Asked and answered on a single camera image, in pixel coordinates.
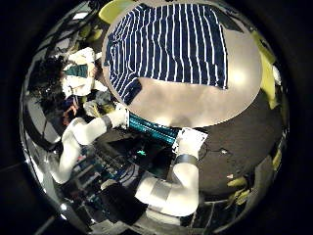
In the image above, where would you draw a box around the white marker base plate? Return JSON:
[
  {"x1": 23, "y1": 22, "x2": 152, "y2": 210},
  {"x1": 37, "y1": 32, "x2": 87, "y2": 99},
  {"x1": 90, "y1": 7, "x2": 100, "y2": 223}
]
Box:
[
  {"x1": 171, "y1": 126, "x2": 209, "y2": 157},
  {"x1": 112, "y1": 102, "x2": 130, "y2": 129}
]

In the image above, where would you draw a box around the teal lit mounting bar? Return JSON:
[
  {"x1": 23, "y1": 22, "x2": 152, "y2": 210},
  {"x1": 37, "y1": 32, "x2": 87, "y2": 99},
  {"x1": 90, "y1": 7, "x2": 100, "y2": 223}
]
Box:
[{"x1": 127, "y1": 112, "x2": 181, "y2": 145}]

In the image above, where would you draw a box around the navy white striped shirt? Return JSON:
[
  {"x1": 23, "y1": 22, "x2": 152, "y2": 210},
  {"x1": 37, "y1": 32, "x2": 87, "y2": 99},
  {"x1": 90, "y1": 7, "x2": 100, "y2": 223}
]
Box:
[{"x1": 103, "y1": 2, "x2": 229, "y2": 106}]

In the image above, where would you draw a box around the black computer case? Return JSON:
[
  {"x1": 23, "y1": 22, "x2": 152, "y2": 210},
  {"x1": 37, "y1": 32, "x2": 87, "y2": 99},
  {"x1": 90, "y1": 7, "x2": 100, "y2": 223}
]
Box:
[{"x1": 106, "y1": 136, "x2": 174, "y2": 179}]

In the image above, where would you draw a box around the yellow-green chair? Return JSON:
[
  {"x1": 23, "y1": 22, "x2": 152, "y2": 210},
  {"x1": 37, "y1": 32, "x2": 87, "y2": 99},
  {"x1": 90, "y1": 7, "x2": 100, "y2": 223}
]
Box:
[
  {"x1": 98, "y1": 0, "x2": 135, "y2": 24},
  {"x1": 251, "y1": 30, "x2": 279, "y2": 111},
  {"x1": 226, "y1": 176, "x2": 251, "y2": 207}
]

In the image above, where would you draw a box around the bundle of dark cables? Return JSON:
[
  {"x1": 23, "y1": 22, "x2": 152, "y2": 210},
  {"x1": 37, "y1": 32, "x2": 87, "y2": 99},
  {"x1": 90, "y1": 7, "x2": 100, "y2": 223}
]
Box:
[{"x1": 97, "y1": 153, "x2": 140, "y2": 185}]

